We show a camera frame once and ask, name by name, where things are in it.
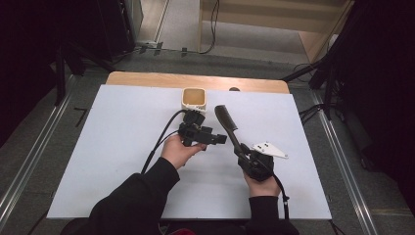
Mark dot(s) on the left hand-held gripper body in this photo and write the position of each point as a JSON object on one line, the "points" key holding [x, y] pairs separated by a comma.
{"points": [[192, 130]]}

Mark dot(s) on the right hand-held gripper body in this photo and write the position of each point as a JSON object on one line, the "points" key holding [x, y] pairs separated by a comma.
{"points": [[261, 163]]}

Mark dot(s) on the beige square cup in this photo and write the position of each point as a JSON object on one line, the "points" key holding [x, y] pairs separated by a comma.
{"points": [[193, 96]]}

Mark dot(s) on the person's right hand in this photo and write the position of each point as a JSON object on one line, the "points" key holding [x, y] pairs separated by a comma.
{"points": [[263, 187]]}

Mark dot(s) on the person's left hand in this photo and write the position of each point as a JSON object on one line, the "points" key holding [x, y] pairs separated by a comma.
{"points": [[177, 153]]}

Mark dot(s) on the white table board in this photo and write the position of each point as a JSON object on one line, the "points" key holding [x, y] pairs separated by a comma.
{"points": [[124, 137]]}

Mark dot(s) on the black tripod stand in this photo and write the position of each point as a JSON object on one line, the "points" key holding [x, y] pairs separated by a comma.
{"points": [[328, 88], [60, 75]]}

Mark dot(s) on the light wooden shelf unit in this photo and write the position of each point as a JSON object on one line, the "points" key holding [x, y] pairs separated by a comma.
{"points": [[261, 16]]}

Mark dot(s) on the black cabinet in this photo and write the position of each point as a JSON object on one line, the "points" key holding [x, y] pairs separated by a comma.
{"points": [[112, 26]]}

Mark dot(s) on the metal floor rail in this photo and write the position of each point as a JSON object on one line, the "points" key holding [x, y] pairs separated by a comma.
{"points": [[345, 169], [32, 156]]}

